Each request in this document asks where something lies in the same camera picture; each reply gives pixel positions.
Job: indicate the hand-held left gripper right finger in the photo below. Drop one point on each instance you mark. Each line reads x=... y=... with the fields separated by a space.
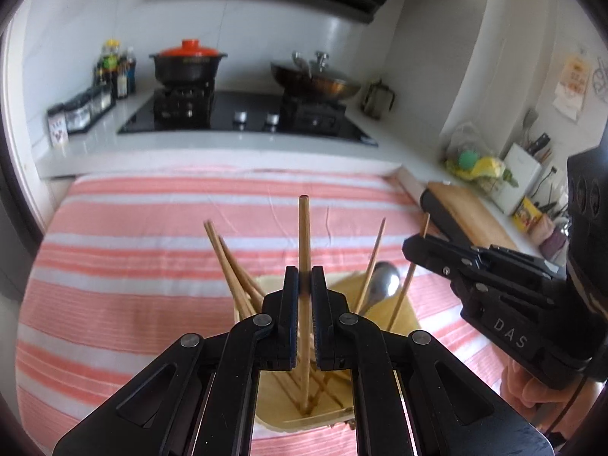
x=318 y=316

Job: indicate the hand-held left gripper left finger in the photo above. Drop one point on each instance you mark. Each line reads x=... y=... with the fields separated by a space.
x=290 y=316

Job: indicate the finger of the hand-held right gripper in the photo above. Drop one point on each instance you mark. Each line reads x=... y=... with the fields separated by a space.
x=441 y=216
x=441 y=254

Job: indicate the cream ribbed utensil holder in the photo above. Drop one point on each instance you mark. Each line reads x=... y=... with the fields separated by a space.
x=342 y=289

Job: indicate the stainless steel spoon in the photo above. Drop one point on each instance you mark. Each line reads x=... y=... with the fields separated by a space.
x=382 y=280

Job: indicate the person's right hand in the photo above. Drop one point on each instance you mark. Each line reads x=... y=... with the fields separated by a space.
x=532 y=389

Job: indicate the wooden cutting board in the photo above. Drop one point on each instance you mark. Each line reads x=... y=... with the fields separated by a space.
x=479 y=213

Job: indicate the plastic bag with produce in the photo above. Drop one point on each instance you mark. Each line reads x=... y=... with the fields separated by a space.
x=479 y=164

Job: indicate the yellow packet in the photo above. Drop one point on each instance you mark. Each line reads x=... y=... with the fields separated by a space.
x=528 y=213

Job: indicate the white knife block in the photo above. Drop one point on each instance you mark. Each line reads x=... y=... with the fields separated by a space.
x=520 y=175

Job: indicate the pink cup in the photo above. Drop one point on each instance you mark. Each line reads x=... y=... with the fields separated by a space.
x=548 y=232

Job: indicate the glass pitcher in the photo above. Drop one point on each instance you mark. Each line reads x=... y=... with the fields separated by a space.
x=377 y=99

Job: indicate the pink striped tablecloth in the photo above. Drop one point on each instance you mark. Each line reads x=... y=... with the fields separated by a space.
x=142 y=247

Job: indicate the wok with glass lid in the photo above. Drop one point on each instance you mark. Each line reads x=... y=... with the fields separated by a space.
x=316 y=80

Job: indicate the black gas stove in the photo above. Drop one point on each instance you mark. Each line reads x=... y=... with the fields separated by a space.
x=247 y=114

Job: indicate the black pot with red lid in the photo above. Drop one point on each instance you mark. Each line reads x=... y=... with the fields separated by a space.
x=187 y=64

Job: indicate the row of spice jars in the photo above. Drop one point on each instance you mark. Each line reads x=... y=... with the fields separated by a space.
x=88 y=109

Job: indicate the yellow-capped sauce bottle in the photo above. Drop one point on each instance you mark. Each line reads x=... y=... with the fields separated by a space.
x=109 y=69

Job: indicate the wall paper notice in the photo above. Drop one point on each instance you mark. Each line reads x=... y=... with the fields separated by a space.
x=572 y=85

